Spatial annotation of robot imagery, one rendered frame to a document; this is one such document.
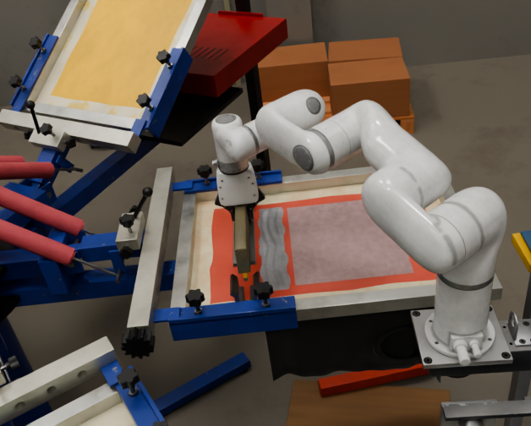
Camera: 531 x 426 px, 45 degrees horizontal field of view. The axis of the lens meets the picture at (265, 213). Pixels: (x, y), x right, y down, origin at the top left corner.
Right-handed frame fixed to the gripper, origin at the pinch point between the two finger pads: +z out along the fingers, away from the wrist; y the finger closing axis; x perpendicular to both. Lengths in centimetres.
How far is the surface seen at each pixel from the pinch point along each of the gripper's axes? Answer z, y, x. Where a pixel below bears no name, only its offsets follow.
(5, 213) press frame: 4, -72, 22
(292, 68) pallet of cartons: 70, 25, 260
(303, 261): 11.9, 14.7, -7.6
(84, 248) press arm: 2.9, -42.8, -2.4
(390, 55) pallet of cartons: 68, 89, 255
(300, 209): 11.6, 15.8, 16.2
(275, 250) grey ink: 11.3, 7.4, -2.2
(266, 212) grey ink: 11.2, 5.8, 15.8
